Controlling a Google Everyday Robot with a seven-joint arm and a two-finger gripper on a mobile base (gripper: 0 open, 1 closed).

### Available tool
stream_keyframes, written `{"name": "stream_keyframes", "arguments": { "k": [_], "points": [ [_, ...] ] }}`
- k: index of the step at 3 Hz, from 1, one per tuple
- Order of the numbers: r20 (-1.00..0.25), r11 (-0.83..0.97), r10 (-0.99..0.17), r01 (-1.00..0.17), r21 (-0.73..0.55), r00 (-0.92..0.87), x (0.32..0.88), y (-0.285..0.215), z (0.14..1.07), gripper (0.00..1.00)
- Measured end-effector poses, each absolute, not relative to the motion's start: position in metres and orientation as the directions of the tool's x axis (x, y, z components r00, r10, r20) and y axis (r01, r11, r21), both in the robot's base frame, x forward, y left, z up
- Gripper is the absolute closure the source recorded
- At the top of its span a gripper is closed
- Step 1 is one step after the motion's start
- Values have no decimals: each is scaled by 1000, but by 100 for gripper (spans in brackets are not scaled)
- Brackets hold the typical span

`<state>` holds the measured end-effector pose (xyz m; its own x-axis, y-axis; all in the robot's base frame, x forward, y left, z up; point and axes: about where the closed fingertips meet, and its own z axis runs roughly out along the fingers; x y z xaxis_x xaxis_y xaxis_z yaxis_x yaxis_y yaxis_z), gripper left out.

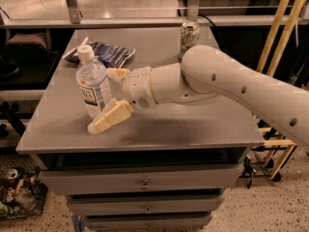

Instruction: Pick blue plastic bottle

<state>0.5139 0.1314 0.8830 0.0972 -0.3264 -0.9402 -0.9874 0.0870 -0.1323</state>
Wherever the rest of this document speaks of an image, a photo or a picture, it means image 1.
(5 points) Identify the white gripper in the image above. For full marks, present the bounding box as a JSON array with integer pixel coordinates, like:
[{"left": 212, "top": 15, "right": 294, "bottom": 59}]
[{"left": 88, "top": 67, "right": 156, "bottom": 134}]

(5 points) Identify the clear plastic water bottle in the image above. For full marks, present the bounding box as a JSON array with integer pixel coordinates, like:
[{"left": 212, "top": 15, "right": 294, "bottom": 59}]
[{"left": 75, "top": 44, "right": 112, "bottom": 119}]

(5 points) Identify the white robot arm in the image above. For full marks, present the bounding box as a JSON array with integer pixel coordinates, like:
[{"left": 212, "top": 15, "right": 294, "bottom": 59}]
[{"left": 88, "top": 45, "right": 309, "bottom": 149}]

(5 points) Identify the blue chip bag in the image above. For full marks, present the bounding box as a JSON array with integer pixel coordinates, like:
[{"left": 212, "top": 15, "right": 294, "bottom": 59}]
[{"left": 63, "top": 41, "right": 135, "bottom": 69}]

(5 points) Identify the white green soda can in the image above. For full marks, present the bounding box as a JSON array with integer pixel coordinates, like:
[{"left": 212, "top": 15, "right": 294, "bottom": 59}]
[{"left": 179, "top": 21, "right": 200, "bottom": 59}]

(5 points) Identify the dark chair at left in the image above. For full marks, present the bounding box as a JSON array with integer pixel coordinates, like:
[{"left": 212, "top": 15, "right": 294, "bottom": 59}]
[{"left": 0, "top": 32, "right": 60, "bottom": 91}]

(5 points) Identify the top grey drawer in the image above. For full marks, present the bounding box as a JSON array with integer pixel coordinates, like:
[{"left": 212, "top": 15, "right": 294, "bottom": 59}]
[{"left": 40, "top": 163, "right": 243, "bottom": 195}]

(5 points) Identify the grey drawer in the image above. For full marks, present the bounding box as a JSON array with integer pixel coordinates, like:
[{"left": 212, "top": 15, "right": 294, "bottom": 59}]
[
  {"left": 85, "top": 214, "right": 212, "bottom": 230},
  {"left": 40, "top": 163, "right": 243, "bottom": 195},
  {"left": 68, "top": 195, "right": 224, "bottom": 216}
]

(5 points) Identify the bottom grey drawer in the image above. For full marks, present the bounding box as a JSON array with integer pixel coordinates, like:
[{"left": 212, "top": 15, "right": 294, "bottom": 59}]
[{"left": 85, "top": 214, "right": 212, "bottom": 230}]

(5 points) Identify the middle grey drawer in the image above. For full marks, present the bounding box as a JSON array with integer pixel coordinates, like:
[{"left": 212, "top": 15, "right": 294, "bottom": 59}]
[{"left": 68, "top": 195, "right": 224, "bottom": 216}]

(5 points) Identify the black basket of trash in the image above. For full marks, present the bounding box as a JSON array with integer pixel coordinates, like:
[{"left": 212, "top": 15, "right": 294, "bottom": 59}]
[{"left": 0, "top": 167, "right": 48, "bottom": 220}]

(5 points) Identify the metal railing frame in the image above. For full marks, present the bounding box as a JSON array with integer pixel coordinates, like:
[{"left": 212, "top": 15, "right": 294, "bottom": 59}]
[{"left": 0, "top": 0, "right": 309, "bottom": 29}]

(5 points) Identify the black cable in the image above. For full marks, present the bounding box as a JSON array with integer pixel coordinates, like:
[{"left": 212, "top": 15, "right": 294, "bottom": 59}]
[{"left": 198, "top": 14, "right": 230, "bottom": 55}]

